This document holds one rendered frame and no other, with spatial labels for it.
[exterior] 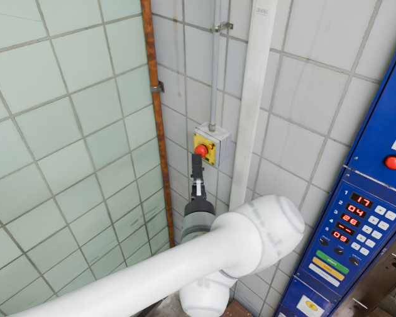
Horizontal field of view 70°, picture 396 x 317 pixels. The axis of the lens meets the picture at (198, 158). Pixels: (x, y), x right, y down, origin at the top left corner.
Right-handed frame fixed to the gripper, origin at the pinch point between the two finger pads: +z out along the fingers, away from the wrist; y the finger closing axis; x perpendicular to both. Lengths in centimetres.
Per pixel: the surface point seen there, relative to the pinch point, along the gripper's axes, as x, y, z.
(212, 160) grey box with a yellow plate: 4.8, 2.4, 4.0
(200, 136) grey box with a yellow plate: 1.3, -4.2, 7.6
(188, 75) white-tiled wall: -1.7, -17.4, 21.0
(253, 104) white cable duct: 14.7, -18.5, 1.9
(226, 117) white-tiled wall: 9.2, -9.1, 9.9
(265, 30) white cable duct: 14.9, -36.5, 1.8
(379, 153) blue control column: 35.2, -20.4, -20.4
